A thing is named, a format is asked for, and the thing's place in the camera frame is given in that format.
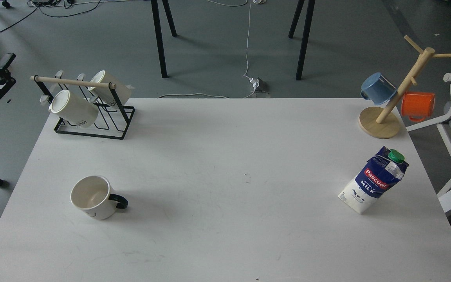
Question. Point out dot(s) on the white mug with black handle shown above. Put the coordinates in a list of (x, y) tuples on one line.
[(95, 197)]

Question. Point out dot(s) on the black table legs left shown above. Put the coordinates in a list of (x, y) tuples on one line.
[(158, 32)]

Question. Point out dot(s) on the black table legs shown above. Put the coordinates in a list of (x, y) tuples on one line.
[(306, 32), (158, 32)]

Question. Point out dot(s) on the black wire mug rack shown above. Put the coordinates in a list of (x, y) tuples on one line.
[(111, 123)]

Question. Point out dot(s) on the cream mug rear on rack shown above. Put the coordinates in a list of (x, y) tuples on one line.
[(122, 91)]

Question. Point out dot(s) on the blue white milk carton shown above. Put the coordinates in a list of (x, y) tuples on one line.
[(380, 173)]

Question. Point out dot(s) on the blue mug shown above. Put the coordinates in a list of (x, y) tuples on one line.
[(378, 89)]

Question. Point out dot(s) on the cream mug front on rack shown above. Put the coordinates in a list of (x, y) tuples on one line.
[(77, 111)]

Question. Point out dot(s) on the orange mug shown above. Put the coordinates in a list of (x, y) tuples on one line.
[(417, 106)]

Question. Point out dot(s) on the wooden mug tree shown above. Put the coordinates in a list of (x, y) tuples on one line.
[(381, 123)]

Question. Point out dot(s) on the black table legs right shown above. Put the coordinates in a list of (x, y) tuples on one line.
[(306, 32)]

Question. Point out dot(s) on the cream mug on rack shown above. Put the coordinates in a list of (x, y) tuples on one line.
[(77, 111), (122, 91)]

